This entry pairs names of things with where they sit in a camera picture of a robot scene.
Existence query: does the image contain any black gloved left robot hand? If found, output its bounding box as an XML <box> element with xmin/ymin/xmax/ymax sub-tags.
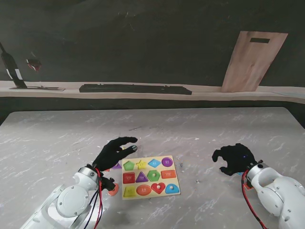
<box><xmin>91</xmin><ymin>136</ymin><xmax>138</xmax><ymax>172</ymax></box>

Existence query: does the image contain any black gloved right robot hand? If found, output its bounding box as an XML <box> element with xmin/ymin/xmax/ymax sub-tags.
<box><xmin>212</xmin><ymin>143</ymin><xmax>258</xmax><ymax>177</ymax></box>

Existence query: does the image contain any green hexagon puzzle piece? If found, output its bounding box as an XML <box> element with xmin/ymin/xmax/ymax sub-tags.
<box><xmin>147</xmin><ymin>169</ymin><xmax>161</xmax><ymax>182</ymax></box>

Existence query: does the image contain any wooden shape puzzle board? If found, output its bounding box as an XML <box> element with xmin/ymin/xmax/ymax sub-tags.
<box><xmin>122</xmin><ymin>155</ymin><xmax>182</xmax><ymax>200</ymax></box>

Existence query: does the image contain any red heart puzzle piece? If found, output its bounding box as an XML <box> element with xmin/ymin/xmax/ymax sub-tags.
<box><xmin>151</xmin><ymin>182</ymin><xmax>166</xmax><ymax>195</ymax></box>

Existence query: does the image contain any blue semicircle puzzle piece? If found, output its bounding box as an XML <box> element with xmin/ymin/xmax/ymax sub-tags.
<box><xmin>165</xmin><ymin>183</ymin><xmax>181</xmax><ymax>194</ymax></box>

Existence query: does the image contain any orange oval puzzle piece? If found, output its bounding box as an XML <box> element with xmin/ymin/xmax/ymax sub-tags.
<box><xmin>107</xmin><ymin>183</ymin><xmax>119</xmax><ymax>197</ymax></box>

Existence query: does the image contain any wooden cutting board with slot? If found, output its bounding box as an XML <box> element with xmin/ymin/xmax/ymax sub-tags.
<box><xmin>219</xmin><ymin>31</ymin><xmax>289</xmax><ymax>93</ymax></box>

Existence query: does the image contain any light wooden shelf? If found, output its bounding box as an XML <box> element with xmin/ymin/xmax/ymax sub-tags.
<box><xmin>0</xmin><ymin>80</ymin><xmax>305</xmax><ymax>104</ymax></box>

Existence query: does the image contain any black keyboard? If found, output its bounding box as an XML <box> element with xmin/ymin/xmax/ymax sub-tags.
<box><xmin>79</xmin><ymin>83</ymin><xmax>193</xmax><ymax>95</ymax></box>

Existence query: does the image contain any pale blue flat sheet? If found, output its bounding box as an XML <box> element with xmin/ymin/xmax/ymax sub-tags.
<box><xmin>271</xmin><ymin>91</ymin><xmax>305</xmax><ymax>98</ymax></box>

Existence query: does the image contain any flat thin tray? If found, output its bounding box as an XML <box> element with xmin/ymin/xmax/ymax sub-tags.
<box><xmin>9</xmin><ymin>85</ymin><xmax>65</xmax><ymax>92</ymax></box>

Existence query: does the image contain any red and black object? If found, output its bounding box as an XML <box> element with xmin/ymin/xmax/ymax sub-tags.
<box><xmin>25</xmin><ymin>58</ymin><xmax>42</xmax><ymax>72</ymax></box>

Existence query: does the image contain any black bottle-shaped stand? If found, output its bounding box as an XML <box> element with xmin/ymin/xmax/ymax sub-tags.
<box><xmin>0</xmin><ymin>42</ymin><xmax>27</xmax><ymax>89</ymax></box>

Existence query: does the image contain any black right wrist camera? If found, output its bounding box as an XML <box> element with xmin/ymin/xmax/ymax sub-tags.
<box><xmin>242</xmin><ymin>175</ymin><xmax>254</xmax><ymax>188</ymax></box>

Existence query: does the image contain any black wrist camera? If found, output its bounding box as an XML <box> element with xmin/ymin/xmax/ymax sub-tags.
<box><xmin>100</xmin><ymin>177</ymin><xmax>115</xmax><ymax>193</ymax></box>
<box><xmin>242</xmin><ymin>175</ymin><xmax>254</xmax><ymax>188</ymax></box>

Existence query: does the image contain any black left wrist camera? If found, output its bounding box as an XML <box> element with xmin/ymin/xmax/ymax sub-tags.
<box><xmin>100</xmin><ymin>177</ymin><xmax>115</xmax><ymax>193</ymax></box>

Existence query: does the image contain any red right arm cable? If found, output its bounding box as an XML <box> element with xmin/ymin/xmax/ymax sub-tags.
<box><xmin>241</xmin><ymin>169</ymin><xmax>269</xmax><ymax>229</ymax></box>

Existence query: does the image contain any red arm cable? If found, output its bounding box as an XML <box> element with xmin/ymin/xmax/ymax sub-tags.
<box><xmin>94</xmin><ymin>168</ymin><xmax>103</xmax><ymax>229</ymax></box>
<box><xmin>241</xmin><ymin>169</ymin><xmax>269</xmax><ymax>229</ymax></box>

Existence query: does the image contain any red left arm cable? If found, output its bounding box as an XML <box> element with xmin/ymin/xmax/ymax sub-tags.
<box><xmin>94</xmin><ymin>168</ymin><xmax>103</xmax><ymax>229</ymax></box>

